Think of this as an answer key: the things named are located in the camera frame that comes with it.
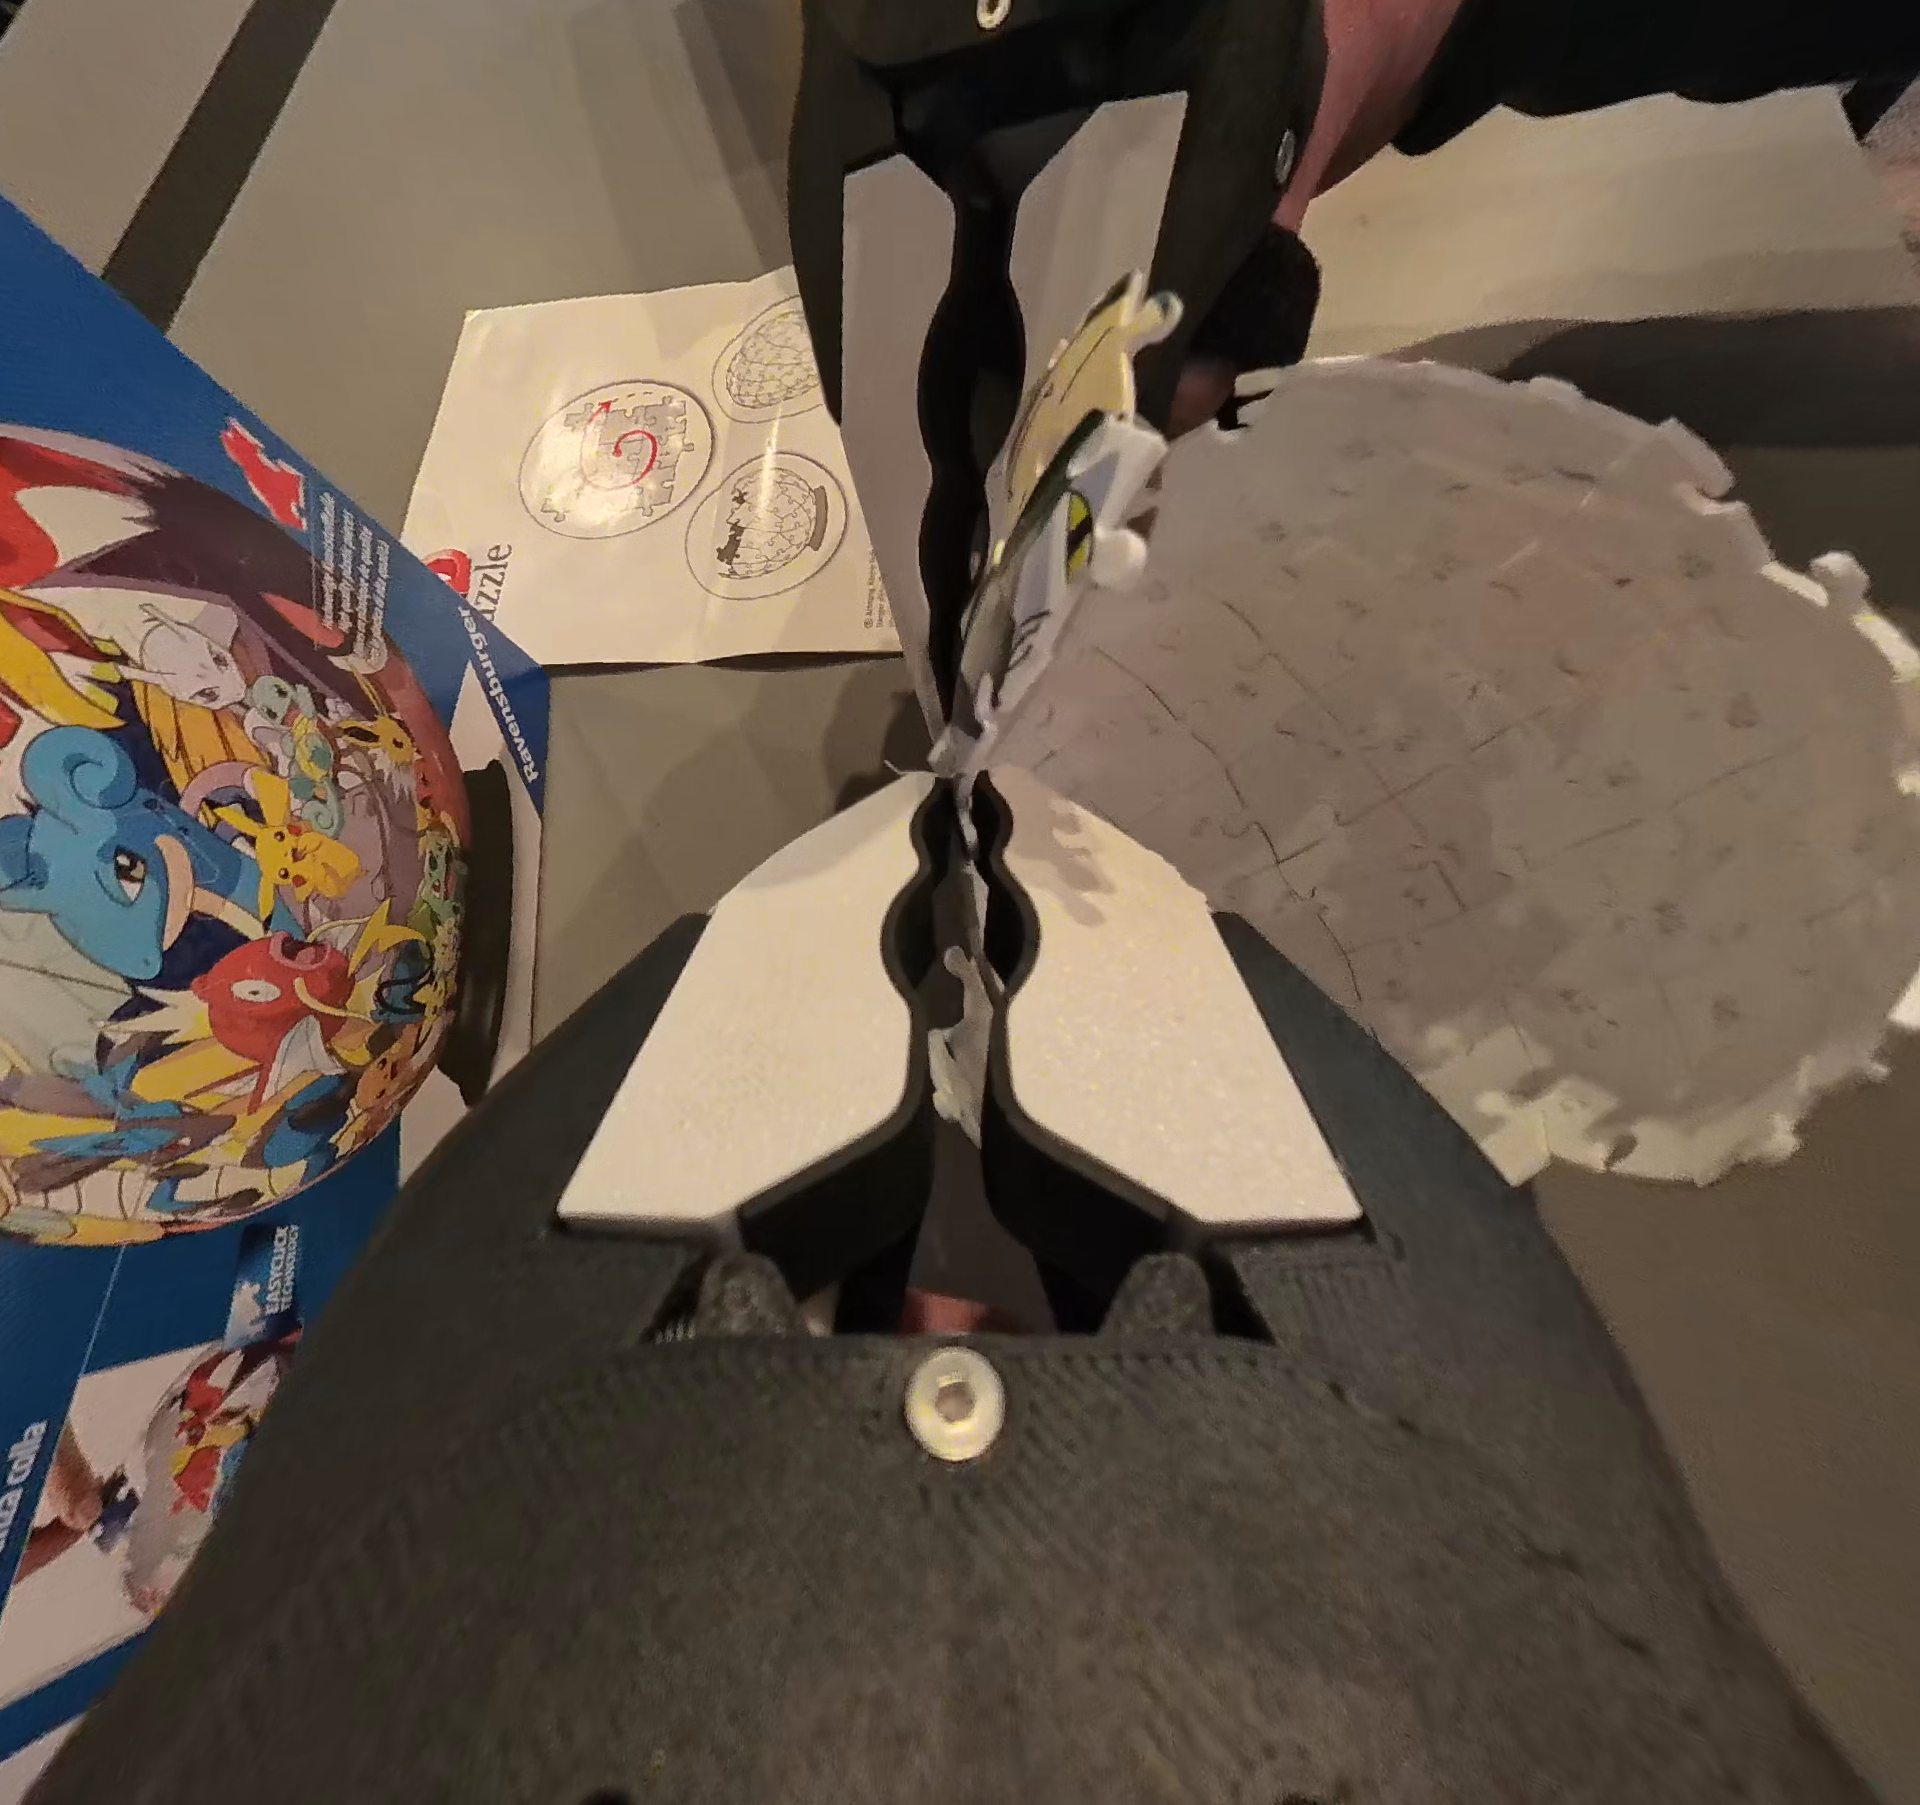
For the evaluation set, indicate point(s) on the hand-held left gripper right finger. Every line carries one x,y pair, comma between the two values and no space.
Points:
1170,1071

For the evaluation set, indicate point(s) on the black flat strip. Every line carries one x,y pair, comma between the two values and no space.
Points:
241,114

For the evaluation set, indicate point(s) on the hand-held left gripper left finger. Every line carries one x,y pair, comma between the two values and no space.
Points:
750,1071

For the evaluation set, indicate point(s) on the colourful puzzle piece chunk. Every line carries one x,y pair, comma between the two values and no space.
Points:
1080,396

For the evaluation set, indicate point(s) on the person's right hand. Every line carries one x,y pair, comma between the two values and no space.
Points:
1397,6

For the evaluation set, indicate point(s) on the partly built puzzle ball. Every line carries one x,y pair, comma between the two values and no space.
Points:
1502,785

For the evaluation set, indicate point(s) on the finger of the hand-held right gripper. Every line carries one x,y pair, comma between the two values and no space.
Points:
1093,199
885,338

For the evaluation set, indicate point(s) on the white instruction leaflet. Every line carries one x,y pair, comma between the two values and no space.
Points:
481,604

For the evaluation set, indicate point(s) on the blue puzzle box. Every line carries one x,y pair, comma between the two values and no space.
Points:
227,862

